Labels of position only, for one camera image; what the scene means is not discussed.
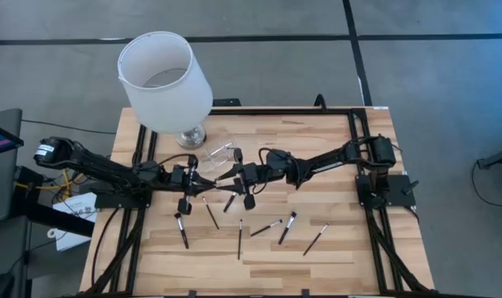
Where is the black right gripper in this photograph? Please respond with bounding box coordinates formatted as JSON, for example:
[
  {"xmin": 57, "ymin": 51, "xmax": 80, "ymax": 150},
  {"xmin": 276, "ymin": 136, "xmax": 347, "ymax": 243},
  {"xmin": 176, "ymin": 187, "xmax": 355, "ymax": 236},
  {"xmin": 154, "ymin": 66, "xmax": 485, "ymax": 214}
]
[{"xmin": 215, "ymin": 147, "xmax": 271, "ymax": 211}]

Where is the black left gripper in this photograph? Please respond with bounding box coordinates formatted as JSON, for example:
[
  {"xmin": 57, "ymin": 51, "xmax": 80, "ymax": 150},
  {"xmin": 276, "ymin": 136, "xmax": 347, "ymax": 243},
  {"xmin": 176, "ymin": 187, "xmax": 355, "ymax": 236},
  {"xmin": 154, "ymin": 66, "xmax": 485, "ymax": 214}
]
[{"xmin": 167, "ymin": 155, "xmax": 217, "ymax": 216}]

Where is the fan makeup brush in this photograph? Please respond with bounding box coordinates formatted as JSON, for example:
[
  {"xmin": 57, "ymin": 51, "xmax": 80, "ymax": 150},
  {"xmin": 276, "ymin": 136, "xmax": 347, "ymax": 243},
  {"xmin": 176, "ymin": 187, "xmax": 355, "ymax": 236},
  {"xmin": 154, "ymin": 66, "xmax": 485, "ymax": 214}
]
[{"xmin": 223, "ymin": 192, "xmax": 238, "ymax": 214}]

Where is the clear acrylic brush organizer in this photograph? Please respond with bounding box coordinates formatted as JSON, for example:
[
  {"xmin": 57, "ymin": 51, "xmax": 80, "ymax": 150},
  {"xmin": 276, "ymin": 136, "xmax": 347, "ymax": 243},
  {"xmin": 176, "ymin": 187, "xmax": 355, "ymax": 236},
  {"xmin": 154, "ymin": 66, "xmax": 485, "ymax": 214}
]
[{"xmin": 200, "ymin": 141, "xmax": 240, "ymax": 174}]

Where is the round powder makeup brush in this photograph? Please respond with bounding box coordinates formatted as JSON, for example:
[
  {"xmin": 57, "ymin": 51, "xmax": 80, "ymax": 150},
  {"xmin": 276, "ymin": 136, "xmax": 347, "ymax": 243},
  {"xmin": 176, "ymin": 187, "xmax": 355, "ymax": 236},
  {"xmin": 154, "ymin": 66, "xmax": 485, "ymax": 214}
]
[{"xmin": 173, "ymin": 212, "xmax": 191, "ymax": 250}]

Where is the makeup brush long silver ferrule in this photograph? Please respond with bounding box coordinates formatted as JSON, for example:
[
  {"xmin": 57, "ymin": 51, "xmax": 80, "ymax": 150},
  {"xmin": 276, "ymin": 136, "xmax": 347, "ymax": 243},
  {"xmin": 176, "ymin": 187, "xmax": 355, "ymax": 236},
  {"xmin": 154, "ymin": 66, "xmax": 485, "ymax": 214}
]
[{"xmin": 249, "ymin": 219, "xmax": 284, "ymax": 238}]

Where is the flat-head makeup brush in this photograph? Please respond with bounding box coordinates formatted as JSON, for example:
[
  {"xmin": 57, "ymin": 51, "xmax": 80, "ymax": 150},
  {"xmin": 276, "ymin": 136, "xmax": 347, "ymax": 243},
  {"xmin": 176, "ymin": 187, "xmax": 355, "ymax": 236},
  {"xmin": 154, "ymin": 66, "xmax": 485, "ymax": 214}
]
[{"xmin": 277, "ymin": 211, "xmax": 298, "ymax": 246}]

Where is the small black box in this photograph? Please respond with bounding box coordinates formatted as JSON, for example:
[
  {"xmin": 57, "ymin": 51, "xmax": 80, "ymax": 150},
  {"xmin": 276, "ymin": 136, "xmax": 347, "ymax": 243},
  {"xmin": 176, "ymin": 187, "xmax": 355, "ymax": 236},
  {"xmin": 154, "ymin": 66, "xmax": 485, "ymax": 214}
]
[{"xmin": 212, "ymin": 98, "xmax": 242, "ymax": 108}]

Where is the white shade chrome table lamp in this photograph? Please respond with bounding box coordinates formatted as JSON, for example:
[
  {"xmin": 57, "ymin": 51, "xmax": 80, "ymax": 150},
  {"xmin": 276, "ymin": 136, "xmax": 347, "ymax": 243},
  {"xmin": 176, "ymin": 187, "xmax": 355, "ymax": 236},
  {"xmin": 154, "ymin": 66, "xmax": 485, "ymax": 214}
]
[{"xmin": 117, "ymin": 31, "xmax": 214, "ymax": 151}]

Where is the white printed paper sheet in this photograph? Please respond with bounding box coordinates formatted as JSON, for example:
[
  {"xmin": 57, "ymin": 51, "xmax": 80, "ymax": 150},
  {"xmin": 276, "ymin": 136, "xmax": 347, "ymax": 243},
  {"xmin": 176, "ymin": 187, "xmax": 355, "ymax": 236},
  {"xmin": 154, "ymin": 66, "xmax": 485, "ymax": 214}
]
[{"xmin": 51, "ymin": 193, "xmax": 99, "ymax": 252}]

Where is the black stand beam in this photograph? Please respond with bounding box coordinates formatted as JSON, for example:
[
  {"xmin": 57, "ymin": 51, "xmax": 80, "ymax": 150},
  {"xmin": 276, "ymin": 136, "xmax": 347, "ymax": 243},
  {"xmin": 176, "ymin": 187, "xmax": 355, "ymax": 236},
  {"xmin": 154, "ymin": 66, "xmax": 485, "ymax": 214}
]
[{"xmin": 10, "ymin": 165, "xmax": 97, "ymax": 239}]

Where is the grey cabinet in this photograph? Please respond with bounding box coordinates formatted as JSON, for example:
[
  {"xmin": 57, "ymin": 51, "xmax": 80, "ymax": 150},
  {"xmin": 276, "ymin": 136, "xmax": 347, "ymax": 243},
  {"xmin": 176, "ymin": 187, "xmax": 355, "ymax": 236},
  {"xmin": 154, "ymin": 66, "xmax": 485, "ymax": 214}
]
[{"xmin": 0, "ymin": 108, "xmax": 24, "ymax": 224}]

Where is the black computer mouse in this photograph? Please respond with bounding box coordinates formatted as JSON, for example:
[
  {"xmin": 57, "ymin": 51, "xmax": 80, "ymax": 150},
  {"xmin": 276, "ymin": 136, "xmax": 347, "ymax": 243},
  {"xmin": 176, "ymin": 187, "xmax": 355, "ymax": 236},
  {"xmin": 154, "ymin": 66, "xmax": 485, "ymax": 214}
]
[{"xmin": 0, "ymin": 272, "xmax": 15, "ymax": 298}]

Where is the black floor stand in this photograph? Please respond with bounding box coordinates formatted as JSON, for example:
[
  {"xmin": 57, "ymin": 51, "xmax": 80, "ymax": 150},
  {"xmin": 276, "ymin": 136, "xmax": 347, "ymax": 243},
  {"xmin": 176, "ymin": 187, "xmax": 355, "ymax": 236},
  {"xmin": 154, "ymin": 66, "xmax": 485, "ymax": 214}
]
[{"xmin": 475, "ymin": 144, "xmax": 502, "ymax": 171}]

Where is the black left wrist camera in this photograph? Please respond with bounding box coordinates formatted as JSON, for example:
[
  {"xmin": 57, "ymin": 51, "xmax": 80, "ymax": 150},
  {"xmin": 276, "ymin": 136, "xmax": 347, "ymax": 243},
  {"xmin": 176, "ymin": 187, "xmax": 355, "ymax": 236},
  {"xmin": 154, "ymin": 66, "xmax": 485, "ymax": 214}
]
[{"xmin": 170, "ymin": 164, "xmax": 189, "ymax": 186}]

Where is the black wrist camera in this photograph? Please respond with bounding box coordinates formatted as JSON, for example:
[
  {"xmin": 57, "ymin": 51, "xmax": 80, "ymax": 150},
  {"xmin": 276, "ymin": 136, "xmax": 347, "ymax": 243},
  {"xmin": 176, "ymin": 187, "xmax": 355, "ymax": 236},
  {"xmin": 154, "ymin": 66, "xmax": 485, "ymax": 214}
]
[
  {"xmin": 266, "ymin": 147, "xmax": 293, "ymax": 173},
  {"xmin": 170, "ymin": 164, "xmax": 189, "ymax": 186}
]

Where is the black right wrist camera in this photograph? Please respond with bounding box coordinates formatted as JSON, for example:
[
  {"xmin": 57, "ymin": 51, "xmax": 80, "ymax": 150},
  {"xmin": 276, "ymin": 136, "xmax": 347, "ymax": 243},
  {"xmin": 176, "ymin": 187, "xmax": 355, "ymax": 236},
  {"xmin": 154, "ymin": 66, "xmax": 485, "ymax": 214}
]
[{"xmin": 266, "ymin": 147, "xmax": 293, "ymax": 173}]

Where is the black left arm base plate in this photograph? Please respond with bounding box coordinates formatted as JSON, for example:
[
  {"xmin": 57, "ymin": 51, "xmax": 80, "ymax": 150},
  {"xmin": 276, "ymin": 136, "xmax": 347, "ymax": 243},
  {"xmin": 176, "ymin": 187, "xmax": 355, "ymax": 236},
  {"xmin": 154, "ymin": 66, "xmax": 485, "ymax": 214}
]
[{"xmin": 94, "ymin": 192, "xmax": 152, "ymax": 209}]

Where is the thick black table cable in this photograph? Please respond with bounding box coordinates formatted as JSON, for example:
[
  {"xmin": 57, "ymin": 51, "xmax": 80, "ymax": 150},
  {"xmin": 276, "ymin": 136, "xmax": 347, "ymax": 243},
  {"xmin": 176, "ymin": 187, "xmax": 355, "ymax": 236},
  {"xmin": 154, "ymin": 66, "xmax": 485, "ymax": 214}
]
[{"xmin": 91, "ymin": 206, "xmax": 122, "ymax": 291}]

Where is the thin black floor cable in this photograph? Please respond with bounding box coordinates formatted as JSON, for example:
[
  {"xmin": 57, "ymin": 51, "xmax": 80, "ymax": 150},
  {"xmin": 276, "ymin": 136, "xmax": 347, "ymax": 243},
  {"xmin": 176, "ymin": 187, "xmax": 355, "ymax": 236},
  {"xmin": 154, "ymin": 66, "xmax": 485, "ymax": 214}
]
[{"xmin": 22, "ymin": 118, "xmax": 118, "ymax": 136}]

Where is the yellow cable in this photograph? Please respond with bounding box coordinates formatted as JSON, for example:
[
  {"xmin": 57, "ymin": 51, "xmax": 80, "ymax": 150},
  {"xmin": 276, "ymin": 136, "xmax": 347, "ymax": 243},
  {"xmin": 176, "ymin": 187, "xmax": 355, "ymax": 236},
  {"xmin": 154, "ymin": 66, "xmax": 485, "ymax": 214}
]
[{"xmin": 14, "ymin": 169, "xmax": 84, "ymax": 199}]

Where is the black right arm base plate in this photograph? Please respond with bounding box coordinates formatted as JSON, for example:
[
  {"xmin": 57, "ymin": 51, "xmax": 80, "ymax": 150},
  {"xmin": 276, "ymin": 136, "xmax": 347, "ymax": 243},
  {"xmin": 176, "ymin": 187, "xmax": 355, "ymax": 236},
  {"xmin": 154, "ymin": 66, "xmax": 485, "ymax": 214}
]
[{"xmin": 355, "ymin": 173, "xmax": 417, "ymax": 208}]

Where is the black floor stand cable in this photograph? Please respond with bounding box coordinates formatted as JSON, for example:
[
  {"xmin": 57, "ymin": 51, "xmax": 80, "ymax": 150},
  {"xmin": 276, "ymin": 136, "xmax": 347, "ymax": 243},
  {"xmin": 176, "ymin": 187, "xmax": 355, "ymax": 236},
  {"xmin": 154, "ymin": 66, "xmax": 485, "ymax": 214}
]
[{"xmin": 470, "ymin": 159, "xmax": 502, "ymax": 208}]

